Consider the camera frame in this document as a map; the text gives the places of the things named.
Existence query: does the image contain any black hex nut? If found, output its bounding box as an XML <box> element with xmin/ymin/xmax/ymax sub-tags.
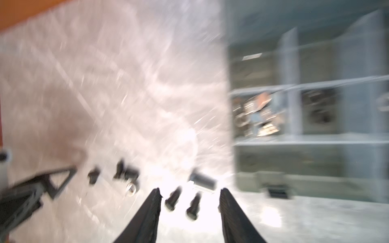
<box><xmin>302</xmin><ymin>89</ymin><xmax>335</xmax><ymax>124</ymax></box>

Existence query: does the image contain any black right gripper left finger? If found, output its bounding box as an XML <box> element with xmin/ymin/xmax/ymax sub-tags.
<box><xmin>114</xmin><ymin>188</ymin><xmax>162</xmax><ymax>243</ymax></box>

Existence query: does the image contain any silver hex nut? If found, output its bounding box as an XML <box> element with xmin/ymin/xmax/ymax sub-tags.
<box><xmin>126</xmin><ymin>180</ymin><xmax>139</xmax><ymax>196</ymax></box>

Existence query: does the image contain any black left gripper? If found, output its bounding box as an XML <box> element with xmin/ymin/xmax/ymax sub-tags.
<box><xmin>1</xmin><ymin>166</ymin><xmax>78</xmax><ymax>237</ymax></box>

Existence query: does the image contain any silver wing nut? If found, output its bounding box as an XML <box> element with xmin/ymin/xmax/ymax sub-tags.
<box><xmin>232</xmin><ymin>91</ymin><xmax>287</xmax><ymax>137</ymax></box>

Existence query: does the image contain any grey compartment organizer box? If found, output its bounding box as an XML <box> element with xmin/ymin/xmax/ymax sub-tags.
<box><xmin>223</xmin><ymin>1</ymin><xmax>389</xmax><ymax>203</ymax></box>

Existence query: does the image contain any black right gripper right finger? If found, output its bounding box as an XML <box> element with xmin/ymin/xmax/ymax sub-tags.
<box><xmin>219</xmin><ymin>188</ymin><xmax>266</xmax><ymax>243</ymax></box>

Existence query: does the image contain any silver hex bolt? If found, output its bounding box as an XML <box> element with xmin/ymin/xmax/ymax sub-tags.
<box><xmin>188</xmin><ymin>170</ymin><xmax>216</xmax><ymax>193</ymax></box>

